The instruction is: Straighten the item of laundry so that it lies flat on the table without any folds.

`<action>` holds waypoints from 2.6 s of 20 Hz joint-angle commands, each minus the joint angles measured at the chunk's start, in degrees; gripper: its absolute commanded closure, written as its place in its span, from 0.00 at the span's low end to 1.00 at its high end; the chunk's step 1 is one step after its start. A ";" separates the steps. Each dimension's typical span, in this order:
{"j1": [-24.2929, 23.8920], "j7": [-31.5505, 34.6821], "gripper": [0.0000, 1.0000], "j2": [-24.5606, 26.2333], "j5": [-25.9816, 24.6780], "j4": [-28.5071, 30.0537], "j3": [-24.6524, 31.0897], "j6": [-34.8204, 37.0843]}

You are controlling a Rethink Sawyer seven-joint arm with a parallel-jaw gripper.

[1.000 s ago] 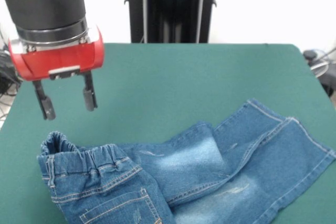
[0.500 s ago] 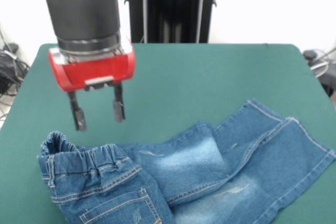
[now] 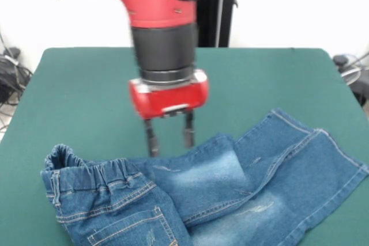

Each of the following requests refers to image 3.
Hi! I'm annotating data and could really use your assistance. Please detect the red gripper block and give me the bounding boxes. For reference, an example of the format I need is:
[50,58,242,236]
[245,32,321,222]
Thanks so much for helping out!
[128,69,210,158]

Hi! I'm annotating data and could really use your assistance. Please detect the blue denim jeans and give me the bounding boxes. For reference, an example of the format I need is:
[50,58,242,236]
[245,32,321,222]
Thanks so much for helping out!
[40,107,369,246]

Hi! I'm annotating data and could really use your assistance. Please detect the dark green table cloth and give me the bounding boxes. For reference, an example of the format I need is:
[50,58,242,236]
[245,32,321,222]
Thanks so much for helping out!
[0,47,369,246]

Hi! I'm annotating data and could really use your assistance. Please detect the grey swivel chair base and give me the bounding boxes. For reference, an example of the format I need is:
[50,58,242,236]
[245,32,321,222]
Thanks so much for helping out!
[2,47,21,59]
[333,54,369,105]

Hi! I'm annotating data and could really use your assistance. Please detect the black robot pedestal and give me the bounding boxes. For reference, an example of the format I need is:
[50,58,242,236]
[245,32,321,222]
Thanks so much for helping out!
[197,0,240,48]

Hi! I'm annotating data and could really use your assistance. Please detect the black cable bundle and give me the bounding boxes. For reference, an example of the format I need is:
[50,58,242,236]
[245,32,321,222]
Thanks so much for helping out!
[0,31,33,131]

